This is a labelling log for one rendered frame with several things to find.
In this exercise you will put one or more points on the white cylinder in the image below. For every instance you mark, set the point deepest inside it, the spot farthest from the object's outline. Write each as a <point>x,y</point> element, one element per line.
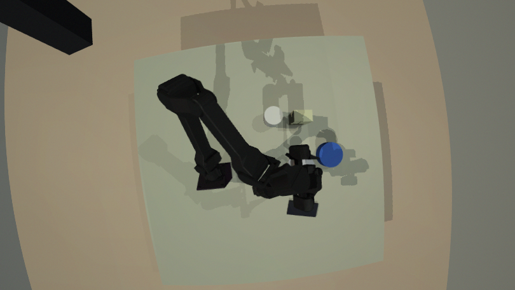
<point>273,116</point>

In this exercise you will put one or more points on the pale yellow rectangular block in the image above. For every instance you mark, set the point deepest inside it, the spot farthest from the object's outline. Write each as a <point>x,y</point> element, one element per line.
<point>300,117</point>

